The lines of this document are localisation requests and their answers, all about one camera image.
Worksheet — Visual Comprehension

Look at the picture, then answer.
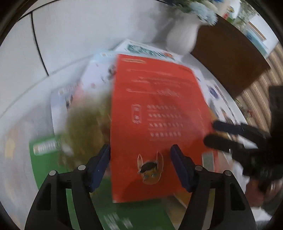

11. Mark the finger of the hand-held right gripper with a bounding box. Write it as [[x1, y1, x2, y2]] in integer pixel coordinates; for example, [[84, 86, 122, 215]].
[[213, 120, 270, 142], [203, 134, 246, 155]]

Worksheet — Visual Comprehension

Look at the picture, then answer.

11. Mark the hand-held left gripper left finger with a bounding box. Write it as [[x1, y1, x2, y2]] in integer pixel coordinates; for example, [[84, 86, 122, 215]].
[[24, 145, 111, 230]]

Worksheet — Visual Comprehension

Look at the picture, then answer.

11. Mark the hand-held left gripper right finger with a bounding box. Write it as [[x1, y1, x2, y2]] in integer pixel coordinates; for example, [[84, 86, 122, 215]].
[[170, 144, 258, 230]]

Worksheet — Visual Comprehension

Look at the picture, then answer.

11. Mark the red book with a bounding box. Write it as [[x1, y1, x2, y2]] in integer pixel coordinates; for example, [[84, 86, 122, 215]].
[[109, 54, 218, 203]]

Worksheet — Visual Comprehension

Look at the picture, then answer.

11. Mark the person's right hand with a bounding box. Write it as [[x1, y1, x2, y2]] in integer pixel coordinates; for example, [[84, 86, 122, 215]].
[[245, 179, 275, 207]]

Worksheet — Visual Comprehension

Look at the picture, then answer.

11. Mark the beige striped curtain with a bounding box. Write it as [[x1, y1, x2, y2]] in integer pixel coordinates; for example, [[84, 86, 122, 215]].
[[234, 44, 283, 133]]

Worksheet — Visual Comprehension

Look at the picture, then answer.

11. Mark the green picture book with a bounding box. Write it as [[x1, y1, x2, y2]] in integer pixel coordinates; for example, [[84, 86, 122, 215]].
[[29, 135, 177, 230]]

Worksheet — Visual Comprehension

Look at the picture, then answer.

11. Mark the brown wooden cabinet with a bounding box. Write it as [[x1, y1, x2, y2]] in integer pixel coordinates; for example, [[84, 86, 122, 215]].
[[190, 14, 271, 98]]

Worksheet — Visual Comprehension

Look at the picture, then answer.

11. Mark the white picture book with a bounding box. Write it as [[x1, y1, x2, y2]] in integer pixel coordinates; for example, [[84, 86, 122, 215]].
[[50, 52, 117, 155]]

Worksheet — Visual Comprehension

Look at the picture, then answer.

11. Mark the white ribbed vase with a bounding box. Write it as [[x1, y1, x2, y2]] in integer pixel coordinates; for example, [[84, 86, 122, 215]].
[[166, 11, 199, 56]]

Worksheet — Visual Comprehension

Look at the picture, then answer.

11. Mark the green leafy plant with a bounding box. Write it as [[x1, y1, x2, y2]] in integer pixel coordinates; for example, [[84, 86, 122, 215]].
[[234, 2, 255, 25]]

